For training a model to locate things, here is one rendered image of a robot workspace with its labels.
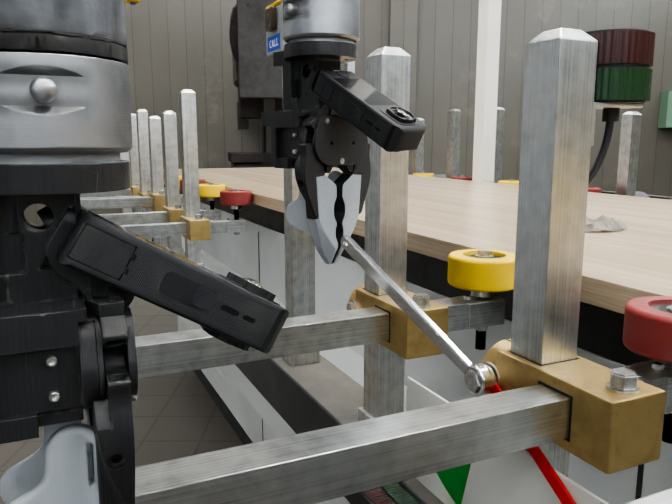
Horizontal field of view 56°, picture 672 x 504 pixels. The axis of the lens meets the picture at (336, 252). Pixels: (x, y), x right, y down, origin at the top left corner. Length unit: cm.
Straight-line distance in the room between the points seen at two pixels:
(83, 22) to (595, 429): 38
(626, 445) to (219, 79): 729
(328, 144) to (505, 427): 31
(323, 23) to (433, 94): 697
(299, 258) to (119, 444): 66
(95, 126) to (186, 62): 741
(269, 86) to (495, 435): 588
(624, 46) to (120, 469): 41
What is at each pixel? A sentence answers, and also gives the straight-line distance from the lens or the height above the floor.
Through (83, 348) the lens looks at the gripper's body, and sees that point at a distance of 30.
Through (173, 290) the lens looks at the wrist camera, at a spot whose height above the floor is 97.
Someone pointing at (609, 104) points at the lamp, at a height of 106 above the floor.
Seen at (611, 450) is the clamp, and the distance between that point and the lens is 46.
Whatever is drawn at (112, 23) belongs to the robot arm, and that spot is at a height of 108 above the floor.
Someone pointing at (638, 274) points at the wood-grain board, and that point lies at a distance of 71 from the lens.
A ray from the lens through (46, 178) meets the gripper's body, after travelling 29.
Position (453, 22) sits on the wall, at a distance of 769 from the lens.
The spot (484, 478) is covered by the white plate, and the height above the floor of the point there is 75.
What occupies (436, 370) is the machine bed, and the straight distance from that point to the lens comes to 103.
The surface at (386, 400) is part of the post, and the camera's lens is 74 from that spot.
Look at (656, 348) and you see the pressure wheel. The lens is 53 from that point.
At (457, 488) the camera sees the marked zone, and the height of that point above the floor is 73.
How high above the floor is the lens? 103
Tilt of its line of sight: 10 degrees down
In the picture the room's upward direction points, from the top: straight up
